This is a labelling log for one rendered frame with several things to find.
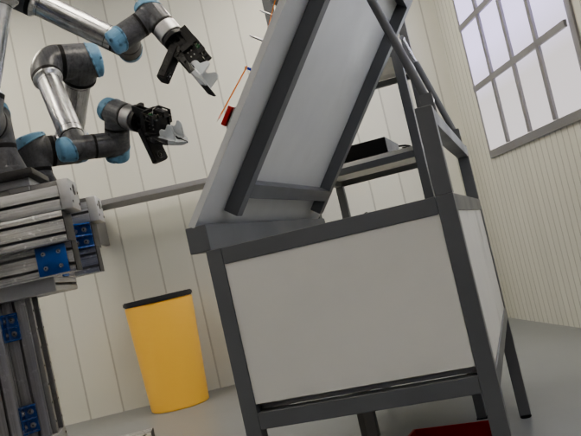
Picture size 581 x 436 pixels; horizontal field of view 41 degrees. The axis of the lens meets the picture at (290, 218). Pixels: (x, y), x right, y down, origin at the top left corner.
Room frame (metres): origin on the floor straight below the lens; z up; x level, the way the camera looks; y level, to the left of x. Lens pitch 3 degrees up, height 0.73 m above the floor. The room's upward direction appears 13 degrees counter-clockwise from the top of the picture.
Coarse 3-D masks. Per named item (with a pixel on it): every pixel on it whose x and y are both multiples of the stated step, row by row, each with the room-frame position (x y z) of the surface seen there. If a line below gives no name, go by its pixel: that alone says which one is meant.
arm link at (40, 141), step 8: (24, 136) 2.72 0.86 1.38; (32, 136) 2.73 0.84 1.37; (40, 136) 2.75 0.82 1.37; (48, 136) 2.78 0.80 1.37; (16, 144) 2.73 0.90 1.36; (24, 144) 2.72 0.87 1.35; (32, 144) 2.72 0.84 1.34; (40, 144) 2.74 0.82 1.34; (48, 144) 2.75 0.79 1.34; (24, 152) 2.72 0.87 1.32; (32, 152) 2.72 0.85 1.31; (40, 152) 2.74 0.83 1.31; (48, 152) 2.75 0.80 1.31; (24, 160) 2.72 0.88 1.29; (32, 160) 2.72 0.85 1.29; (40, 160) 2.73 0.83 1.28; (48, 160) 2.76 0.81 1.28; (56, 160) 2.78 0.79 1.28
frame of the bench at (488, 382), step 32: (320, 224) 1.77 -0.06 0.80; (352, 224) 1.74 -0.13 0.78; (384, 224) 1.72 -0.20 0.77; (448, 224) 1.69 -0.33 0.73; (224, 256) 1.83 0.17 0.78; (256, 256) 1.81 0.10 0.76; (224, 288) 1.84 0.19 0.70; (224, 320) 1.84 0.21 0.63; (480, 320) 1.68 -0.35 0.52; (480, 352) 1.69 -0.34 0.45; (512, 352) 2.78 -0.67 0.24; (416, 384) 1.75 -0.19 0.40; (448, 384) 1.71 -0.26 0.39; (480, 384) 1.69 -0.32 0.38; (512, 384) 2.78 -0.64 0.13; (256, 416) 1.84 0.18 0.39; (288, 416) 1.82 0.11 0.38; (320, 416) 1.79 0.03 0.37
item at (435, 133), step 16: (416, 112) 1.69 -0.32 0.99; (432, 112) 1.68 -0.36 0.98; (432, 128) 1.68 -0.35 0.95; (448, 128) 2.05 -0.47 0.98; (432, 144) 1.68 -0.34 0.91; (448, 144) 2.22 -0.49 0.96; (432, 160) 1.69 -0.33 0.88; (464, 160) 2.78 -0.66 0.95; (432, 176) 1.69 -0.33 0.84; (448, 176) 1.68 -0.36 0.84; (464, 176) 2.78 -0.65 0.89; (448, 192) 1.68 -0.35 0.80
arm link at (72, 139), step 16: (48, 48) 2.43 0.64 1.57; (32, 64) 2.41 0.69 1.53; (48, 64) 2.40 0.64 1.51; (32, 80) 2.41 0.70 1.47; (48, 80) 2.37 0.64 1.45; (48, 96) 2.35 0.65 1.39; (64, 96) 2.35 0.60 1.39; (48, 112) 2.35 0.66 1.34; (64, 112) 2.31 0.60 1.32; (64, 128) 2.28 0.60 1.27; (80, 128) 2.30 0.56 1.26; (64, 144) 2.23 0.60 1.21; (80, 144) 2.25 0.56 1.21; (96, 144) 2.28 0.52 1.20; (64, 160) 2.25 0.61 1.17; (80, 160) 2.29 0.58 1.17
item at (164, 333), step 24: (144, 312) 4.69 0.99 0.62; (168, 312) 4.70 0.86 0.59; (192, 312) 4.85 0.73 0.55; (144, 336) 4.71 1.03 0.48; (168, 336) 4.70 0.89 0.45; (192, 336) 4.80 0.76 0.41; (144, 360) 4.74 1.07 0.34; (168, 360) 4.70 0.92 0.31; (192, 360) 4.77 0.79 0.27; (144, 384) 4.82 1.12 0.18; (168, 384) 4.71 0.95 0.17; (192, 384) 4.75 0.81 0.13; (168, 408) 4.72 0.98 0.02
